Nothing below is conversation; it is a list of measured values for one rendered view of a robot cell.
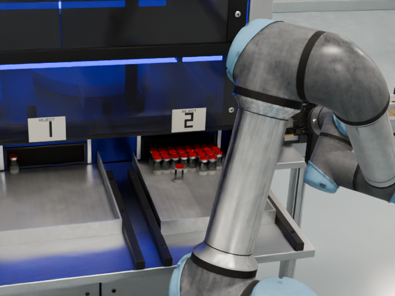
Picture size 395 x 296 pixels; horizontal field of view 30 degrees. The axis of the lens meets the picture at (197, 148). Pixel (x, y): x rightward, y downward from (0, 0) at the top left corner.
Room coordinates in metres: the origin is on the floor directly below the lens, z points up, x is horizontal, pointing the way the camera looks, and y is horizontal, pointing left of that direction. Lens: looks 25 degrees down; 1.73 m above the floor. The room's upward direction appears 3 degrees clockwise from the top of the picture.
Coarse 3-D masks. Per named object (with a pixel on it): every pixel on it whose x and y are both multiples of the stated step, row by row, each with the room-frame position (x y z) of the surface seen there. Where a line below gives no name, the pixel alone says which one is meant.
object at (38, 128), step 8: (32, 120) 1.55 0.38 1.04; (40, 120) 1.55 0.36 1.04; (48, 120) 1.56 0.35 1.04; (56, 120) 1.56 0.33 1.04; (64, 120) 1.57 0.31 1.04; (32, 128) 1.55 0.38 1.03; (40, 128) 1.55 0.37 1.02; (48, 128) 1.56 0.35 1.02; (56, 128) 1.56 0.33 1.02; (64, 128) 1.57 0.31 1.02; (32, 136) 1.55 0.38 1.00; (40, 136) 1.55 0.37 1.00; (48, 136) 1.56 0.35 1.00; (56, 136) 1.56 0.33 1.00; (64, 136) 1.57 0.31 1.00
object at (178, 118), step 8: (176, 112) 1.64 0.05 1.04; (184, 112) 1.65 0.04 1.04; (192, 112) 1.66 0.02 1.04; (200, 112) 1.66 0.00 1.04; (176, 120) 1.64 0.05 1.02; (184, 120) 1.65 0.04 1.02; (200, 120) 1.66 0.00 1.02; (176, 128) 1.64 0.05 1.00; (184, 128) 1.65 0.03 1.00; (192, 128) 1.66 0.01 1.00; (200, 128) 1.66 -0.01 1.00
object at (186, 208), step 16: (224, 160) 1.72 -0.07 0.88; (144, 176) 1.61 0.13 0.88; (160, 176) 1.61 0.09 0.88; (192, 176) 1.62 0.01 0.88; (208, 176) 1.63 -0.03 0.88; (160, 192) 1.53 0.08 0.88; (176, 192) 1.54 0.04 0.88; (192, 192) 1.54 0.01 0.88; (208, 192) 1.55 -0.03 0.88; (160, 208) 1.46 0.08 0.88; (176, 208) 1.46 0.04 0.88; (192, 208) 1.46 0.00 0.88; (208, 208) 1.47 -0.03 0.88; (272, 208) 1.43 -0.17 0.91; (160, 224) 1.35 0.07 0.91; (176, 224) 1.36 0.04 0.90; (192, 224) 1.37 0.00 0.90
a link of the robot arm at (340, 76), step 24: (336, 48) 1.08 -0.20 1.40; (360, 48) 1.11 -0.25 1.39; (312, 72) 1.07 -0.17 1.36; (336, 72) 1.06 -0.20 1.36; (360, 72) 1.07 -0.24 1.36; (312, 96) 1.07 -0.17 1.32; (336, 96) 1.06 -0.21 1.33; (360, 96) 1.06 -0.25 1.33; (384, 96) 1.09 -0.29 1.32; (360, 120) 1.09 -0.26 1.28; (384, 120) 1.14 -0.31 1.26; (360, 144) 1.16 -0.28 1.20; (384, 144) 1.17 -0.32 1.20; (360, 168) 1.25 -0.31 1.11; (384, 168) 1.21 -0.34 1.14; (360, 192) 1.31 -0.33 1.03; (384, 192) 1.26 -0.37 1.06
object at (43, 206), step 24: (48, 168) 1.63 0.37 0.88; (72, 168) 1.63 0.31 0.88; (96, 168) 1.64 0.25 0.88; (0, 192) 1.49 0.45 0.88; (24, 192) 1.50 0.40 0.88; (48, 192) 1.51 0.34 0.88; (72, 192) 1.51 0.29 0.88; (96, 192) 1.52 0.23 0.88; (0, 216) 1.39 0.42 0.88; (24, 216) 1.39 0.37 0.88; (48, 216) 1.40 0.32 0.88; (72, 216) 1.40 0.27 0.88; (96, 216) 1.41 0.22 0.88; (120, 216) 1.36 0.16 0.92; (0, 240) 1.27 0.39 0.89; (24, 240) 1.29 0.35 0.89; (48, 240) 1.30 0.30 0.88
